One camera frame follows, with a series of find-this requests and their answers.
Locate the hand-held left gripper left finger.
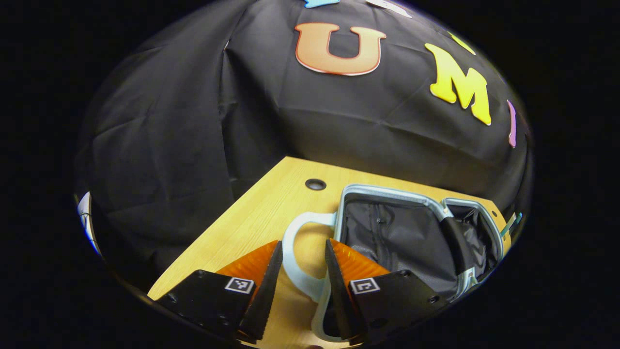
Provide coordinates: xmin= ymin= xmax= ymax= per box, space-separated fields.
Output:
xmin=154 ymin=240 xmax=284 ymax=341

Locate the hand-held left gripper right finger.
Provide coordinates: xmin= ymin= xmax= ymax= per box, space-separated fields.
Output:
xmin=324 ymin=238 xmax=450 ymax=345

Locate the black backdrop cloth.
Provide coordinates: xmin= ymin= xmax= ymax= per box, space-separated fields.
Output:
xmin=75 ymin=0 xmax=533 ymax=291

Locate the light blue suitcase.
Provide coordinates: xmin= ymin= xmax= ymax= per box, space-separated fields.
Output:
xmin=282 ymin=184 xmax=507 ymax=343

